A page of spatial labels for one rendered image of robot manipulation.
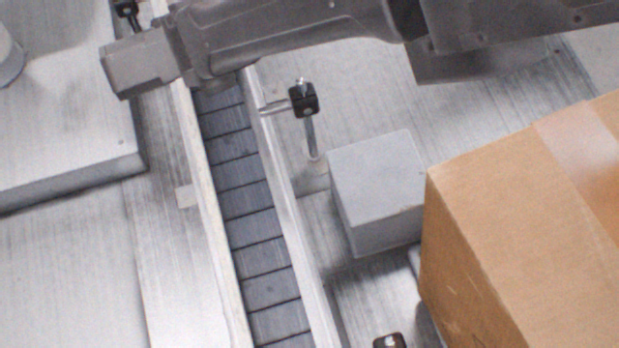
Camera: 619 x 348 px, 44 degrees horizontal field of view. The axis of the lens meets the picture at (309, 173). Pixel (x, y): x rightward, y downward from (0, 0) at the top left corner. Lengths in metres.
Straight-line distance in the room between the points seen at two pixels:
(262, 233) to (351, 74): 0.28
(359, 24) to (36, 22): 0.78
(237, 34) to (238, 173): 0.38
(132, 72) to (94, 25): 0.36
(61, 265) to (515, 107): 0.60
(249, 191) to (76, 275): 0.23
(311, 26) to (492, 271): 0.23
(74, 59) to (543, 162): 0.66
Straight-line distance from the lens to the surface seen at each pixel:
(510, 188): 0.60
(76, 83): 1.04
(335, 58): 1.04
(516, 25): 0.31
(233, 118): 0.94
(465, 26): 0.34
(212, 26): 0.58
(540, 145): 0.63
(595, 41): 2.18
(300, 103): 0.83
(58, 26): 1.11
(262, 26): 0.50
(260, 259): 0.84
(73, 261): 0.96
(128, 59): 0.73
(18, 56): 1.09
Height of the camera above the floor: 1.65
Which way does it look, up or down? 60 degrees down
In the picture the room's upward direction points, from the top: 12 degrees counter-clockwise
